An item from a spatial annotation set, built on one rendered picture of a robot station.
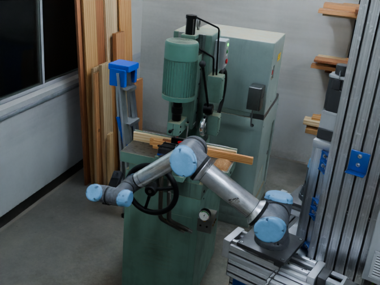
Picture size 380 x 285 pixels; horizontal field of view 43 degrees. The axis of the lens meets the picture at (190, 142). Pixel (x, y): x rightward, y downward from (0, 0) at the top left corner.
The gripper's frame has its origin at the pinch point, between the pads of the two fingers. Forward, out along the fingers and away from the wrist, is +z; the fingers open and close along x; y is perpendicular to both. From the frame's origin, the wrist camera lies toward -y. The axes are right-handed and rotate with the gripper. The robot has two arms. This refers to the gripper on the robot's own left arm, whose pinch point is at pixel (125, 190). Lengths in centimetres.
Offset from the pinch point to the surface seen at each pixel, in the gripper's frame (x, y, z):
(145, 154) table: -0.6, -20.9, 18.3
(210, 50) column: 24, -83, 23
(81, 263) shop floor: -49, 53, 66
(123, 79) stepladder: -47, -72, 72
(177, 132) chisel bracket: 14.3, -35.6, 21.2
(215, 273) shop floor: 34, 45, 91
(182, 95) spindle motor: 18, -54, 10
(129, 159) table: -8.7, -16.7, 17.4
